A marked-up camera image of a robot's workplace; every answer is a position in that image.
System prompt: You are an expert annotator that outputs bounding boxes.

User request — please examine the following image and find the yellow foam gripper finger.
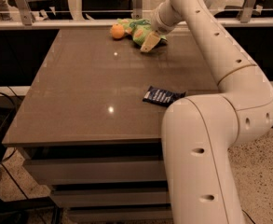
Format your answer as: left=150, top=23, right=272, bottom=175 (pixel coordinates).
left=141, top=32, right=160, bottom=52

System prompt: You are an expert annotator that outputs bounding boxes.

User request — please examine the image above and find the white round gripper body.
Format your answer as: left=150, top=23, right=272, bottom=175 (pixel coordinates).
left=151, top=4, right=182, bottom=35

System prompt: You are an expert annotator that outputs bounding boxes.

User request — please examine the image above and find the green rice chip bag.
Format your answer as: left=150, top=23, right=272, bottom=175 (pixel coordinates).
left=116, top=18, right=168, bottom=47

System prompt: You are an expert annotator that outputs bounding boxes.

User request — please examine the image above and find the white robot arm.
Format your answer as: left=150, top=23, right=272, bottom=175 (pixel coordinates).
left=152, top=0, right=273, bottom=224

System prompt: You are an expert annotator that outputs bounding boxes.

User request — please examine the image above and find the orange fruit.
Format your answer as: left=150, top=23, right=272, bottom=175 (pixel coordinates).
left=110, top=23, right=125, bottom=39

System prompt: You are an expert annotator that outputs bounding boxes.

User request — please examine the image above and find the dark blue snack packet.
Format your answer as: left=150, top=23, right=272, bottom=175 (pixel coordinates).
left=143, top=86, right=185, bottom=107

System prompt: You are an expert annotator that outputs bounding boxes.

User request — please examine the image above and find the grey drawer cabinet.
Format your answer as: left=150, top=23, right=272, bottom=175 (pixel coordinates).
left=4, top=27, right=215, bottom=224

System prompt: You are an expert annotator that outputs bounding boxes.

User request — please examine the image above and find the metal glass railing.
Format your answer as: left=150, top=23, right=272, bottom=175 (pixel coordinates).
left=0, top=0, right=273, bottom=30

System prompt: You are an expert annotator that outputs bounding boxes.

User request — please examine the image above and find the black floor cable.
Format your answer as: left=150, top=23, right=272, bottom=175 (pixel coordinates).
left=241, top=208, right=257, bottom=224

